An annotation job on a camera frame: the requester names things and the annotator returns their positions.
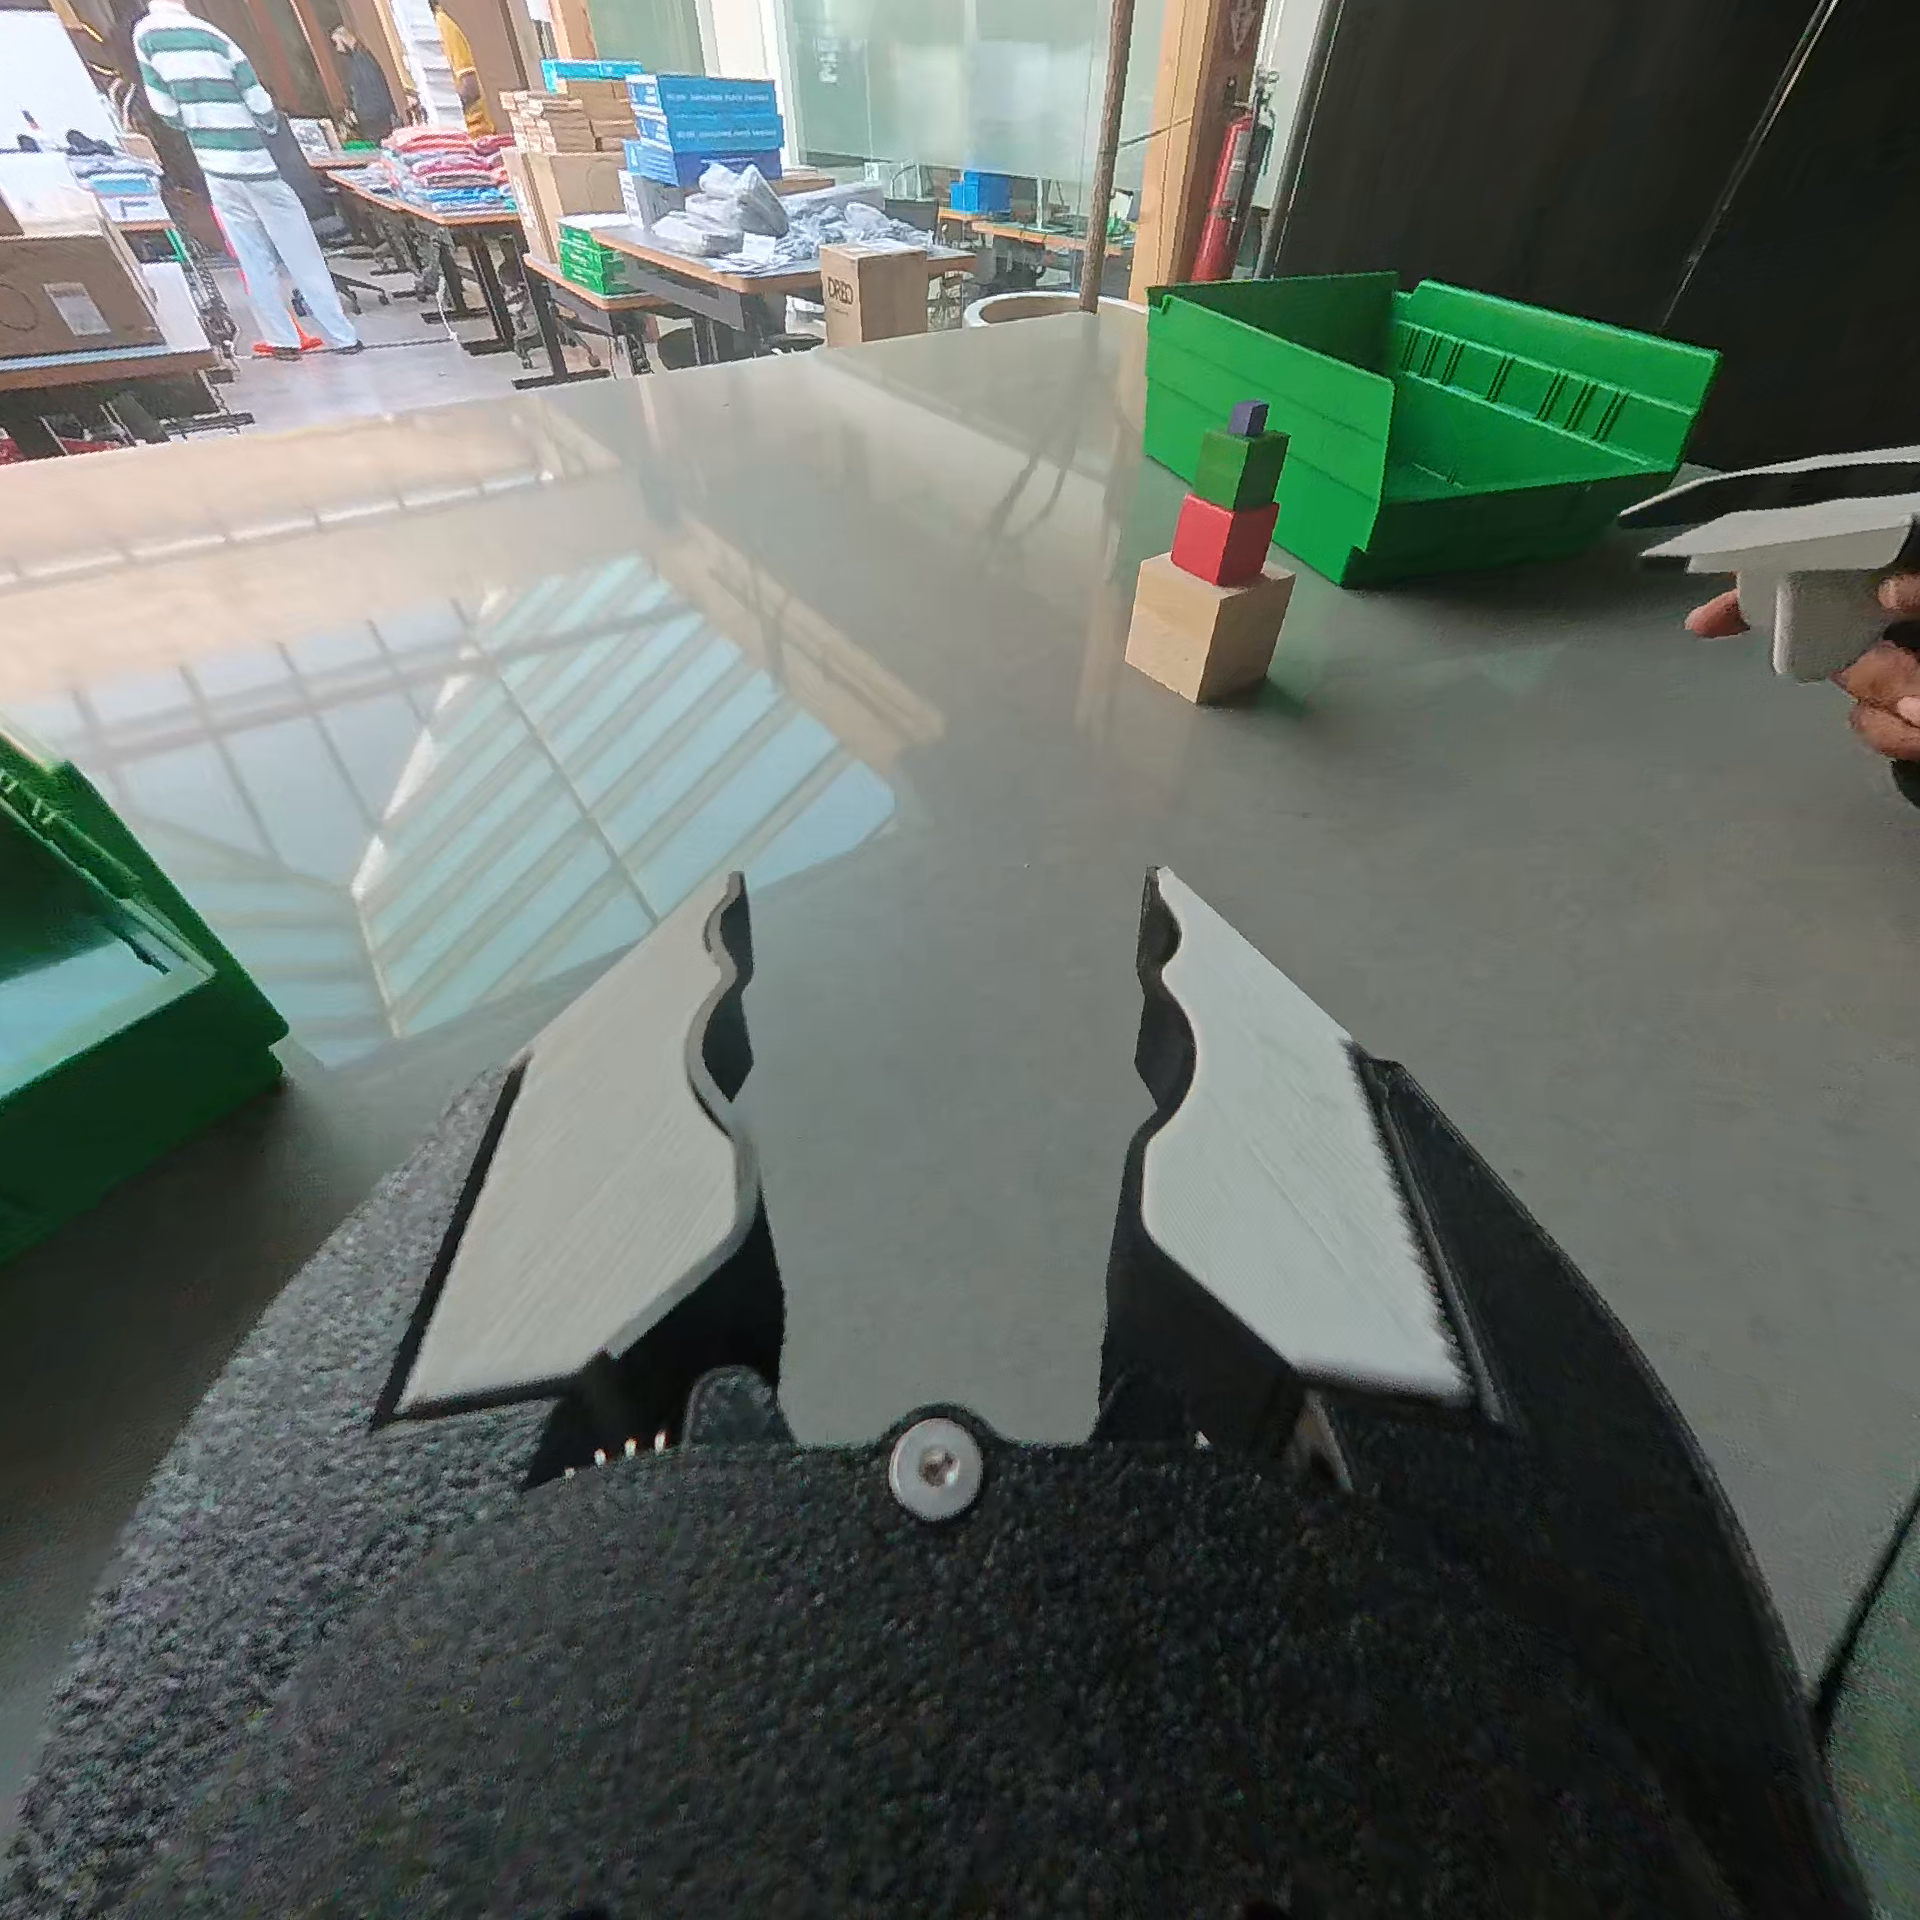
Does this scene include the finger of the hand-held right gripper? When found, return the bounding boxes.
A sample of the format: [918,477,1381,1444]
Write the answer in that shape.
[1643,502,1920,682]
[1621,445,1920,527]

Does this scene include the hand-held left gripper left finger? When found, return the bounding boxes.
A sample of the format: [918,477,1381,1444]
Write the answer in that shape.
[372,869,790,1493]

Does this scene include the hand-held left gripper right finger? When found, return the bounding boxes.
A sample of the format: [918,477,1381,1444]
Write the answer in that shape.
[1099,864,1481,1493]

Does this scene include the green plastic bin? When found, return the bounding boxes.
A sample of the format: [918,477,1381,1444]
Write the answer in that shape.
[1142,272,1722,589]
[0,726,290,1270]

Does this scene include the small dark green wooden cube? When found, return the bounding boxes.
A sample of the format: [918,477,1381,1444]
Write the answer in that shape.
[1192,425,1292,512]

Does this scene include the large plain wooden cube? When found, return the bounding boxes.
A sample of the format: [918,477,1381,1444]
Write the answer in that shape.
[1125,554,1297,708]

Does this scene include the red wooden cube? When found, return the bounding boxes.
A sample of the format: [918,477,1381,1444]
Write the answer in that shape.
[1170,494,1282,587]

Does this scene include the black fabric room divider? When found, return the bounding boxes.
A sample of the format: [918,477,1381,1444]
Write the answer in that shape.
[1274,0,1920,469]

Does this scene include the red fire extinguisher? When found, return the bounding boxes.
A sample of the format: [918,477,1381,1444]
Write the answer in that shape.
[1192,112,1278,282]

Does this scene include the wooden pillar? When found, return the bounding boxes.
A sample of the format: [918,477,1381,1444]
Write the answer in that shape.
[1162,0,1278,287]

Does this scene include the thin metal pole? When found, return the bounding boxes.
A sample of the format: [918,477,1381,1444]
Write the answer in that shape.
[1081,0,1134,312]

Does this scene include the person's green clothing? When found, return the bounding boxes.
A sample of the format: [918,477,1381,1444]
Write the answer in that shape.
[1815,1500,1920,1920]

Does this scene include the printed cardboard box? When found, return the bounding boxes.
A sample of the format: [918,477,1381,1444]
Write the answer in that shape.
[817,239,933,350]

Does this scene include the wooden table with clutter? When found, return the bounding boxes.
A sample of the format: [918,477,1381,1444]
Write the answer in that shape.
[523,223,978,369]

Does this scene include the wooden work table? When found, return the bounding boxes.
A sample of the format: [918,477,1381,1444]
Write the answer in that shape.
[0,343,228,452]

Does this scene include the black swivel chair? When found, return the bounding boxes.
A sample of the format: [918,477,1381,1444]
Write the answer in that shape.
[307,193,439,310]

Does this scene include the pile of grey bagged clothes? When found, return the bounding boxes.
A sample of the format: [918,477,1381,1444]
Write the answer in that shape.
[636,162,933,272]

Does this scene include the long table with folded clothes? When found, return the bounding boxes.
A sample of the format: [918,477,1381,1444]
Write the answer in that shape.
[323,164,529,354]

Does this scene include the large scribbled cardboard box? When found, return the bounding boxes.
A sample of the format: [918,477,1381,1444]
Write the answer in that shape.
[0,223,164,359]

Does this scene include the stack of folded clothes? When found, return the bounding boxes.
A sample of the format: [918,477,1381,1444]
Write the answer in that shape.
[383,125,520,212]

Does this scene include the stack of flat cardboard boxes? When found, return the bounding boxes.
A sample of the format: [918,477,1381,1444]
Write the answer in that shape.
[498,73,641,272]

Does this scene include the stack of blue boxes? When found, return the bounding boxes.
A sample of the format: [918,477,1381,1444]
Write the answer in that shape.
[541,59,787,190]

